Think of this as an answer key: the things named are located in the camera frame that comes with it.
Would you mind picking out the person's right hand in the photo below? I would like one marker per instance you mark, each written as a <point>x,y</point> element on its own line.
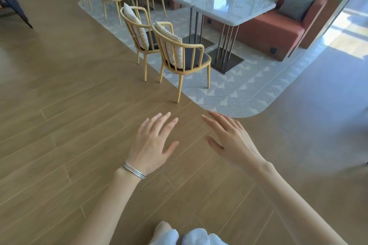
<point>238,147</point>

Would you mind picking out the person's left hand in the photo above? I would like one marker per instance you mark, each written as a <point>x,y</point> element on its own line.
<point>149,150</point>

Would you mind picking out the person's left middle finger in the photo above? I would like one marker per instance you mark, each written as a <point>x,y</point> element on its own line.
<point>163,124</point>

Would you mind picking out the person's right middle finger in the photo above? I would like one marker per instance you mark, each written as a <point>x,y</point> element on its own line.
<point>222,120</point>

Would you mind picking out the person's left thumb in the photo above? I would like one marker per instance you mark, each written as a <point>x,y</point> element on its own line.
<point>171,147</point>

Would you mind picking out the person's left little finger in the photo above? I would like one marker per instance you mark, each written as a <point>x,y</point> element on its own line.
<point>143,127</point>

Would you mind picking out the person's right thumb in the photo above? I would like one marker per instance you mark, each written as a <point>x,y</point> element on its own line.
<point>214,143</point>

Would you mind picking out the person's left forearm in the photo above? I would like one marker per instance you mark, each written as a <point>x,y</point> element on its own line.
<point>115,207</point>

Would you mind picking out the person's right forearm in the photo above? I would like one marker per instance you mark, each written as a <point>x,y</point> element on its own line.
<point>299,201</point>

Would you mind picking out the cream chair cushion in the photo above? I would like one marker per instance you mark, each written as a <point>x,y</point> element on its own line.
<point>138,28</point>
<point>172,46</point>

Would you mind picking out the person's left white shoe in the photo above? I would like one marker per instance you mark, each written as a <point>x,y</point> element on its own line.
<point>165,236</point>

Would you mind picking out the person's white shoe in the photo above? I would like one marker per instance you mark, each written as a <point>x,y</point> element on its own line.
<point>201,237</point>
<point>165,236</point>

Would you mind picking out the person's right white shoe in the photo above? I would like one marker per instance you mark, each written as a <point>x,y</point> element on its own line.
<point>201,237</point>

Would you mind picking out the orange planter box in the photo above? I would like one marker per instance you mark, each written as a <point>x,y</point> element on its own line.
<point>322,23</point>

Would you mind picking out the grey striped pillow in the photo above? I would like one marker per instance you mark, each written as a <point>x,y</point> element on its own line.
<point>299,2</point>

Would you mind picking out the dark furniture piece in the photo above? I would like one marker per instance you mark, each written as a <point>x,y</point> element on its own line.
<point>13,3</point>

